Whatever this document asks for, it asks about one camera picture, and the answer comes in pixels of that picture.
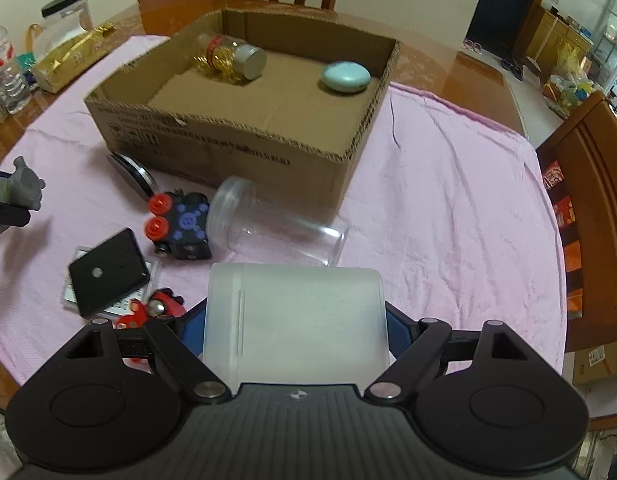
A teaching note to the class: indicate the gold foil bag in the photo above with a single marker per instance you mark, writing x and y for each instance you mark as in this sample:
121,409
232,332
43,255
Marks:
68,60

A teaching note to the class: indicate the teal round case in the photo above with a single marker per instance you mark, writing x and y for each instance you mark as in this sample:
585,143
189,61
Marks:
346,77

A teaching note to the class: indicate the black toy car red wheels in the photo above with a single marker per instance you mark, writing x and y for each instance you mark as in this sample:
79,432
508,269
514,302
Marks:
188,225

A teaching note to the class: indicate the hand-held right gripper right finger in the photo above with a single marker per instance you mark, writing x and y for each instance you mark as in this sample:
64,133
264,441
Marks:
401,332

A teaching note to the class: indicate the grey toy figure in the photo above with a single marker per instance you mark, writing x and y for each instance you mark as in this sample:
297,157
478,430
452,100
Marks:
23,185

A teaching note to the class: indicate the black pen-like object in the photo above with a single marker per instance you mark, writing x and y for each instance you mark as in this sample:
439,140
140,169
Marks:
133,172

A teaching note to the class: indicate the red toy robot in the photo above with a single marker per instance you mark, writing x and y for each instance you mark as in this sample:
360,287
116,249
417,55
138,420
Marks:
161,305

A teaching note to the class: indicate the pink cloth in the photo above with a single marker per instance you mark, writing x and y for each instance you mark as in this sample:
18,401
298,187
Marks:
438,185

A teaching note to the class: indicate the wooden cabinet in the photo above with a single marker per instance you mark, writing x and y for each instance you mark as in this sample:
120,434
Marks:
548,35

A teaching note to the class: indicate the clear plastic jar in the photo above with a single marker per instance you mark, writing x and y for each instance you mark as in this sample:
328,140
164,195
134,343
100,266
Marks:
268,225

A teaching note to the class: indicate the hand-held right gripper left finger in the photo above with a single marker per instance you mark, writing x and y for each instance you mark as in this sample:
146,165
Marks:
194,331

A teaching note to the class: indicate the red gift boxes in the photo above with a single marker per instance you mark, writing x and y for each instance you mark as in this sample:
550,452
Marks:
561,220

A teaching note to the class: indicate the cardboard box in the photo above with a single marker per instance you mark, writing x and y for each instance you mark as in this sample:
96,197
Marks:
228,160

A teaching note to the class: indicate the brown carton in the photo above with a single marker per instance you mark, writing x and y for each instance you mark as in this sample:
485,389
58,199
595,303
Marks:
598,365

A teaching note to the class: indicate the black box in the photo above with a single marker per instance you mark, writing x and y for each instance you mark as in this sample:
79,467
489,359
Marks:
108,270

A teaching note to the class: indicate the glass jar of gold capsules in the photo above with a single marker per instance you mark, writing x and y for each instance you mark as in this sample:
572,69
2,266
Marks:
233,57

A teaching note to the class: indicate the yellow plastic bag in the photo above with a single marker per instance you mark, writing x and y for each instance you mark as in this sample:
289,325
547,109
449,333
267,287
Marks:
568,67

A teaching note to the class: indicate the plastic water bottle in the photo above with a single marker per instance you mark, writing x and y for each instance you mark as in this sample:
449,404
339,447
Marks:
8,75

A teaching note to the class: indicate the white translucent plastic bottle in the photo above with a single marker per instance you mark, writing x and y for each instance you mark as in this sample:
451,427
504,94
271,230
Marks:
298,320

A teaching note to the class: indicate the dark slippers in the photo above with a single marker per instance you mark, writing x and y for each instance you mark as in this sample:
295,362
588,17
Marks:
512,67

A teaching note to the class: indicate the clear jar with black lid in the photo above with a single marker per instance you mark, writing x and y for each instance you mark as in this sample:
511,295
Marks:
66,12

